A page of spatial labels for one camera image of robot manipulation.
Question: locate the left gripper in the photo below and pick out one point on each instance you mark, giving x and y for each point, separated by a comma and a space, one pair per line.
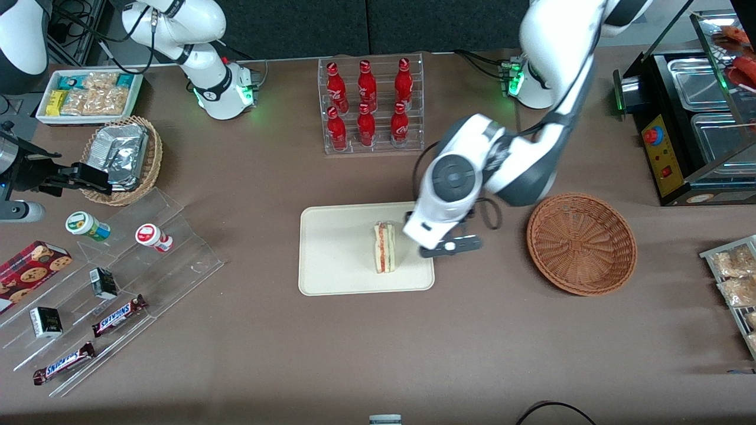
409, 216

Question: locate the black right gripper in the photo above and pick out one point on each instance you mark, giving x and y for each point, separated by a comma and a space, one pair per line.
31, 172

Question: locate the triangle sandwich white bread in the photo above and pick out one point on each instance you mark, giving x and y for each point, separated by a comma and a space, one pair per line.
385, 251

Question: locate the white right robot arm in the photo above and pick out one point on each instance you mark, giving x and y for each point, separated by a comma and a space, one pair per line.
212, 77

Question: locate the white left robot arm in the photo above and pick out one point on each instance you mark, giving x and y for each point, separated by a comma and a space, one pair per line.
531, 159

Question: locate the light wicker basket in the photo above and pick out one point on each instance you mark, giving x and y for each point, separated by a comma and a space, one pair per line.
150, 171

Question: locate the cream plastic tray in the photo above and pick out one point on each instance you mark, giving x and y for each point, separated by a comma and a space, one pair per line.
336, 254

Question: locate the brown wicker basket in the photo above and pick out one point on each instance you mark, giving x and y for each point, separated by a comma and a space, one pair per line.
582, 245

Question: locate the tray of packaged snacks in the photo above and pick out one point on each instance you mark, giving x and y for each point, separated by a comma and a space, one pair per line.
709, 255

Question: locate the green lid jar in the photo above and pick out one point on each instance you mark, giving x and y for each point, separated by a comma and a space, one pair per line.
80, 223

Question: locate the white rectangular snack container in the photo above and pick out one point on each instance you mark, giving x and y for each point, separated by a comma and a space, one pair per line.
88, 120

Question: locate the clear bag of cereal snacks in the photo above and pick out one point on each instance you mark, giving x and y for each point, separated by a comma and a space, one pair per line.
75, 103
100, 80
109, 101

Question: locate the yellow snack packet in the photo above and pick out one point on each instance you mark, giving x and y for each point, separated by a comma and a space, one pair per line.
56, 103

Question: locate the red lid jar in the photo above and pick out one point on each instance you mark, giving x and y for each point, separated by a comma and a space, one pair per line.
146, 235

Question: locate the teal snack packet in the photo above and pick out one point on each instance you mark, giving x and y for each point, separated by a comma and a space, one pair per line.
69, 81
125, 80

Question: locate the red tartan cookie box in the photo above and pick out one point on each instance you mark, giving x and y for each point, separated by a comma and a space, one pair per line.
29, 271

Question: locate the small black box with barcode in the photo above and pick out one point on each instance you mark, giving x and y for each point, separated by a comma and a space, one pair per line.
104, 284

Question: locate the red cola bottle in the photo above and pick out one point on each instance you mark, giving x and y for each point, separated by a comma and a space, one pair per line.
366, 85
403, 82
399, 125
336, 130
365, 127
335, 85

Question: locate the clear acrylic stepped display stand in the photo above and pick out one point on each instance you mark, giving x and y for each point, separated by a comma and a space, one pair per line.
189, 260

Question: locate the Snickers chocolate bar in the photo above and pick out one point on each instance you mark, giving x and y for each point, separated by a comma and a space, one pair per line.
118, 316
64, 363

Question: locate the small black carton gold print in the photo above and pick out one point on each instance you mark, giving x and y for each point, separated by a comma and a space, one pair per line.
47, 322

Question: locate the clear acrylic bottle rack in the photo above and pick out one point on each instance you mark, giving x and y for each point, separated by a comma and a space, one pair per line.
381, 62

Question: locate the white grey cylindrical object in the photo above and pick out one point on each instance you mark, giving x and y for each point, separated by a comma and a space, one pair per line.
385, 420

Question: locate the black glass food warmer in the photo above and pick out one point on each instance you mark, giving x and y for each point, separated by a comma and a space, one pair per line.
664, 159

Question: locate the clear bag of fried snacks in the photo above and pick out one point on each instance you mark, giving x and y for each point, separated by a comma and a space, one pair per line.
732, 262
750, 320
752, 341
741, 292

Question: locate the steel food pan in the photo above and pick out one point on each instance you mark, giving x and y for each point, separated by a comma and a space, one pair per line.
720, 139
700, 85

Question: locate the red grilled sausage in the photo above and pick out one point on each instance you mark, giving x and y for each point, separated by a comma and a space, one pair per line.
744, 74
735, 36

